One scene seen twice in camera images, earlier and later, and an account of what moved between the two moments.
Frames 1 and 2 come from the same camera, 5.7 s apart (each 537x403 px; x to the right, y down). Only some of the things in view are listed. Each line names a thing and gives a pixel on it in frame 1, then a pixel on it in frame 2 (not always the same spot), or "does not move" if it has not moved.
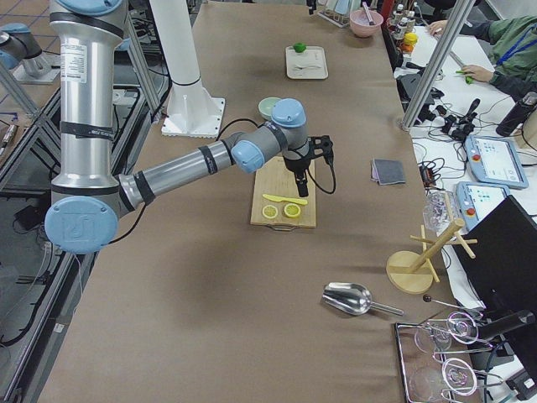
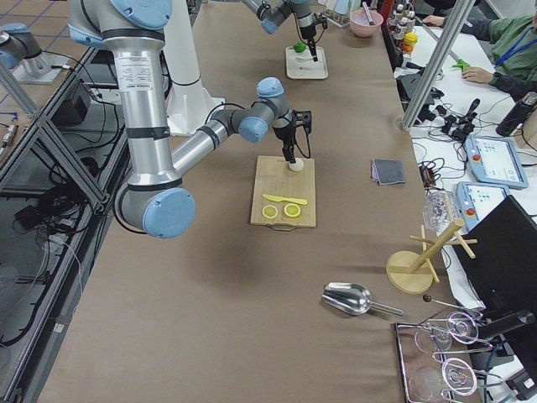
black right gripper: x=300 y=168 -> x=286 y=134
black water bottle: x=518 y=115 does not move
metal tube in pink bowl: x=368 y=13 does not move
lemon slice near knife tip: x=269 y=211 does not move
